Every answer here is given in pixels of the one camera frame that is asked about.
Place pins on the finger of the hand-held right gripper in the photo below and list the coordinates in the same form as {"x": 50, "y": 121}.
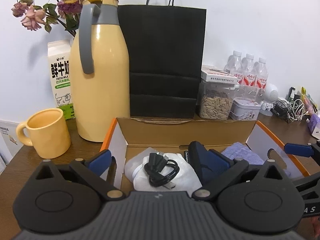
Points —
{"x": 298, "y": 149}
{"x": 310, "y": 182}

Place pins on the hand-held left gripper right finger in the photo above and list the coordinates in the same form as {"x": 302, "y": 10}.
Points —
{"x": 220, "y": 163}

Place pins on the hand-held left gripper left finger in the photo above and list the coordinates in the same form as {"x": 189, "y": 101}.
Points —
{"x": 101, "y": 163}

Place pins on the navy blue pouch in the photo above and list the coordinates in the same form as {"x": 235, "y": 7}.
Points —
{"x": 197, "y": 160}

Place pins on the purple knitted cloth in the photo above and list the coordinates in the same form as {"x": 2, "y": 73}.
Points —
{"x": 240, "y": 152}

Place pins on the translucent white container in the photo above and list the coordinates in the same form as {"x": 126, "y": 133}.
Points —
{"x": 133, "y": 165}

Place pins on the white cloth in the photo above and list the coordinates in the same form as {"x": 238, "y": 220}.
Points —
{"x": 186, "y": 170}

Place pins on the red cardboard box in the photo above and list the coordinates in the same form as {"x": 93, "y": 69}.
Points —
{"x": 175, "y": 132}

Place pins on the purple tissue pack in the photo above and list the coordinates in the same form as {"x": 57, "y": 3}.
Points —
{"x": 315, "y": 126}

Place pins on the colourful snack packet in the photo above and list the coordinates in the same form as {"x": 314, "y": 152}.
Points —
{"x": 308, "y": 100}

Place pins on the small dark bottle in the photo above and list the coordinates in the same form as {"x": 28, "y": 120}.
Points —
{"x": 292, "y": 93}

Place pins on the printed tin box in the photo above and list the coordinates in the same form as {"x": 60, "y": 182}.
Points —
{"x": 246, "y": 110}

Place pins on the yellow mug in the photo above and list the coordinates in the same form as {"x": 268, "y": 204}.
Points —
{"x": 47, "y": 135}

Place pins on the white robot speaker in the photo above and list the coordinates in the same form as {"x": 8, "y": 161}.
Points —
{"x": 271, "y": 95}

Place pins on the clear seed container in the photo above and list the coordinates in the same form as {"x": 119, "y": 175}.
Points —
{"x": 215, "y": 102}

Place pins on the yellow thermos jug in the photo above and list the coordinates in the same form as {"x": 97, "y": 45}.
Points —
{"x": 105, "y": 85}

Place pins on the flat white box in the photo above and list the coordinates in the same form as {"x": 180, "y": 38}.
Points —
{"x": 217, "y": 76}

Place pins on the white milk carton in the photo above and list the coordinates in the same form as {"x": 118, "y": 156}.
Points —
{"x": 58, "y": 80}

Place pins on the black paper bag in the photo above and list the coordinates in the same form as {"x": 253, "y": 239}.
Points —
{"x": 162, "y": 55}

